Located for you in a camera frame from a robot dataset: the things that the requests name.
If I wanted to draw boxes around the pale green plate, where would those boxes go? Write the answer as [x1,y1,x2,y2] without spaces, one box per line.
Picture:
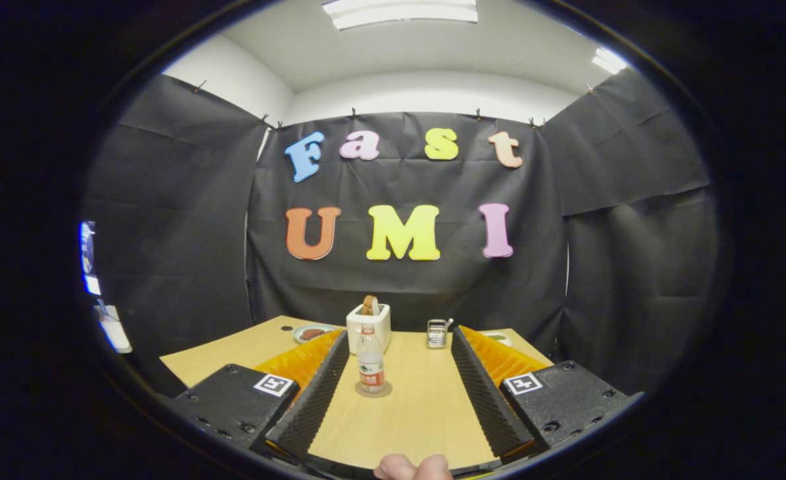
[293,324,341,345]

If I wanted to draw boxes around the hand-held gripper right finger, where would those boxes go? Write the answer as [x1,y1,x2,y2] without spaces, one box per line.
[451,325,645,461]

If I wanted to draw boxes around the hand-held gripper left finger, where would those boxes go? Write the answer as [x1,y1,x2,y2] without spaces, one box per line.
[169,328,351,461]

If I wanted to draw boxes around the small ceiling light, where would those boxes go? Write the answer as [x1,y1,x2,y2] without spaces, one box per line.
[591,47,628,75]

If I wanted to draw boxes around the white toaster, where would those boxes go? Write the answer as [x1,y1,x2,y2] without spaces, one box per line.
[346,303,392,355]

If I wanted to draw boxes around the long ceiling light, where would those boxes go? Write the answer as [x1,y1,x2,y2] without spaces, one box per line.
[321,0,479,31]

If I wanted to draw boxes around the clear plastic juice bottle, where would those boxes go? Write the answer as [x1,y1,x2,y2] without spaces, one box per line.
[357,325,386,394]

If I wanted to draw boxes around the wooden table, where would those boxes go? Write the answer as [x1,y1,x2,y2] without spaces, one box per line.
[159,315,555,471]

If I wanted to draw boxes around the white blurry object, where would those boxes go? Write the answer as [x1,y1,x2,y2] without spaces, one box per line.
[79,220,133,354]

